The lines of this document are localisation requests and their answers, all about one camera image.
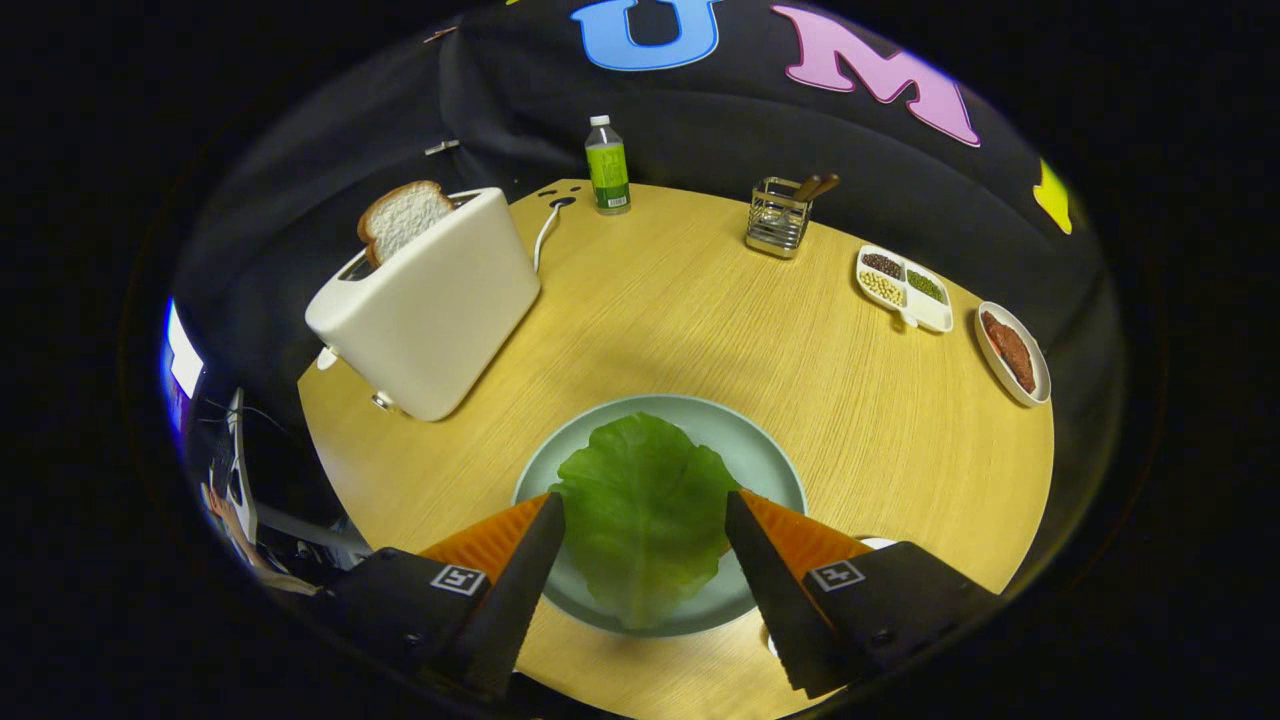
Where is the green label drink bottle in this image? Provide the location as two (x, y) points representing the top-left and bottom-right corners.
(584, 114), (632, 216)

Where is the square white plate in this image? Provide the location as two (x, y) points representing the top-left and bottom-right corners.
(762, 536), (898, 661)

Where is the lit screen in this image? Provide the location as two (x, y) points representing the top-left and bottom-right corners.
(163, 298), (206, 401)

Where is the wire cutlery holder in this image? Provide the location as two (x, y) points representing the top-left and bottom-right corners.
(745, 177), (813, 260)

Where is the green lettuce leaf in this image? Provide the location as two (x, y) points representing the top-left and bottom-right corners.
(549, 412), (743, 631)

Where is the round white meat plate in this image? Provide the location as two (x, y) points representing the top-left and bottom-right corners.
(975, 301), (1052, 408)

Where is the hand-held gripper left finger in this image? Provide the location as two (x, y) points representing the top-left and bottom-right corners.
(320, 490), (567, 701)

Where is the brown cooked meat slice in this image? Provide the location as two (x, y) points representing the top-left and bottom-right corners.
(981, 310), (1037, 394)

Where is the white bread slice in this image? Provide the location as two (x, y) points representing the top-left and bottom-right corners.
(357, 180), (456, 268)

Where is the white divided bean dish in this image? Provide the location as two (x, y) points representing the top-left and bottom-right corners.
(855, 244), (955, 334)

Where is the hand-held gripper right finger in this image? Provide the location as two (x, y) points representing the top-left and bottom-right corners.
(724, 490), (1006, 701)

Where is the white toaster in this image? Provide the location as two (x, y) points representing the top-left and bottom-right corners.
(305, 187), (542, 423)

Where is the black backdrop cloth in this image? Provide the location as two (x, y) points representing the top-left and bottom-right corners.
(170, 0), (1126, 561)

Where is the round pale green plate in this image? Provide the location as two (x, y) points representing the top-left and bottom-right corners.
(512, 393), (808, 639)

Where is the white toaster cable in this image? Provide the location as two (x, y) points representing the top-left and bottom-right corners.
(533, 197), (576, 273)

